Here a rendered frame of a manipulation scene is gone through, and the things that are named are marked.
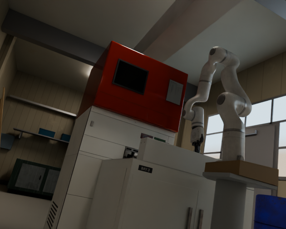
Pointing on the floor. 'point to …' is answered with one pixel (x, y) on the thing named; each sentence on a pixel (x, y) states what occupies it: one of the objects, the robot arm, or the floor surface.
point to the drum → (274, 212)
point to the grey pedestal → (231, 198)
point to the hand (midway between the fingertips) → (197, 149)
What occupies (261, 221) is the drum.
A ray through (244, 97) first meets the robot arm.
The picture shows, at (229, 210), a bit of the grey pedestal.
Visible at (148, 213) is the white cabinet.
